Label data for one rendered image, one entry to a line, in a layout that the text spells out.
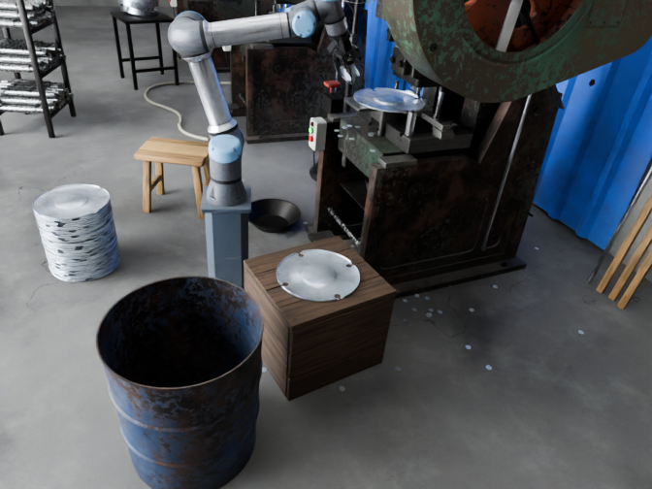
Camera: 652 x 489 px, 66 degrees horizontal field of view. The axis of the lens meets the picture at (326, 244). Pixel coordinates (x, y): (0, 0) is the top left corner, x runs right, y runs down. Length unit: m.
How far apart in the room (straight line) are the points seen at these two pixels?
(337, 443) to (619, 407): 1.05
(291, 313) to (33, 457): 0.86
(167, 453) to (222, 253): 0.86
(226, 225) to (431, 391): 0.97
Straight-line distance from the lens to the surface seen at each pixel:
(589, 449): 1.99
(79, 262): 2.34
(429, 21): 1.56
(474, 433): 1.86
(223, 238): 2.00
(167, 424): 1.35
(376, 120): 2.13
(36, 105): 3.88
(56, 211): 2.30
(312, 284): 1.70
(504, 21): 1.82
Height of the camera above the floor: 1.41
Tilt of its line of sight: 34 degrees down
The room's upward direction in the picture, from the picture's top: 5 degrees clockwise
